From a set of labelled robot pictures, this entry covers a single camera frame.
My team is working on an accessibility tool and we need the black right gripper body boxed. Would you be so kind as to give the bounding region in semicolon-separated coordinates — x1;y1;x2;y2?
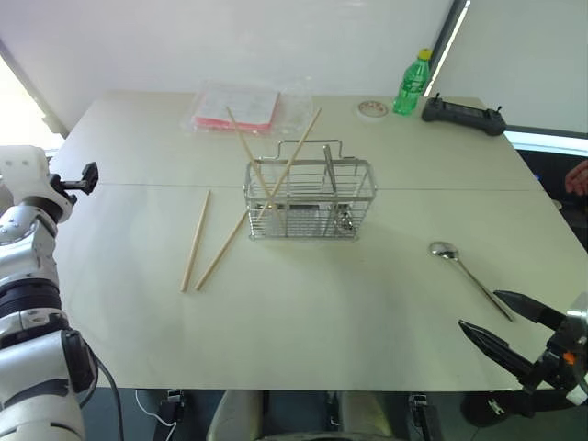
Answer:
517;315;588;395

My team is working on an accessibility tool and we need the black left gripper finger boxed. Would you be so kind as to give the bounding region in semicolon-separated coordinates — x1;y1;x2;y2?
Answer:
60;161;100;197

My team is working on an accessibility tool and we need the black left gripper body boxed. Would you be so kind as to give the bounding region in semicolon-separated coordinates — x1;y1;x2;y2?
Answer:
47;173;79;209

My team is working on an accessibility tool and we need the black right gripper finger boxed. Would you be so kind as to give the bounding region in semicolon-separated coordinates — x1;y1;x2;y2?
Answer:
493;289;566;330
458;320;537;392

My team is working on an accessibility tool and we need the bystander bare hand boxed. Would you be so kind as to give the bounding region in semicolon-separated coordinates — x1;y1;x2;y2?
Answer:
564;160;588;197

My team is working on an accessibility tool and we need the black rounded shape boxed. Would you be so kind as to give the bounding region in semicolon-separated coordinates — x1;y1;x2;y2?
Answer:
459;390;576;429

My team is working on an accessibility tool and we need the stainless steel spoon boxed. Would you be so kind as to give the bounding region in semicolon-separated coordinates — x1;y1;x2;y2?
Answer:
322;143;356;232
427;241;515;322

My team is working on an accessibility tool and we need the wooden chopstick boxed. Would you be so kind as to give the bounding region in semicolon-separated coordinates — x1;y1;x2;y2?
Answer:
225;106;277;210
254;107;323;222
180;189;212;293
194;209;250;292

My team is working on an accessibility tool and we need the clear bag with pink papers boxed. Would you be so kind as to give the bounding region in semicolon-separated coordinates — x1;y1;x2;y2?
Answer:
189;79;314;138

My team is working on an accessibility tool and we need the black remote controller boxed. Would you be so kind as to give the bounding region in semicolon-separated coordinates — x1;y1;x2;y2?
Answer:
421;93;508;138

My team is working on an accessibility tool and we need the green plastic bottle yellow cap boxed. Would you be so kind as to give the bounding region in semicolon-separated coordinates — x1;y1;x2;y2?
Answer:
391;47;434;116

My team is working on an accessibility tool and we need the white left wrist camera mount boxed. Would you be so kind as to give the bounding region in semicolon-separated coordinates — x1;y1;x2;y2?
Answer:
0;145;75;224

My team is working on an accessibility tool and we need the black strap buckle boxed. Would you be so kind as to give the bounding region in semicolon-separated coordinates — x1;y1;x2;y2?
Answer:
407;392;435;441
151;388;186;441

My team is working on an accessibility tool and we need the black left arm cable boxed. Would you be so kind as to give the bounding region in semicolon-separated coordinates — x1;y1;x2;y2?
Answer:
90;356;126;441

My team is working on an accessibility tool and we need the metal wire cutlery basket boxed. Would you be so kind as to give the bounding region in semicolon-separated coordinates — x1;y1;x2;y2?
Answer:
242;139;376;243

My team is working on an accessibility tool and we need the thin white cable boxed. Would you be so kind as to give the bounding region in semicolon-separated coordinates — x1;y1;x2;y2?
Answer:
134;389;178;431

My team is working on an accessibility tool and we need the grey window frame bar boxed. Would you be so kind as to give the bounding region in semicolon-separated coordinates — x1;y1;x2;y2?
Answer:
424;0;472;97

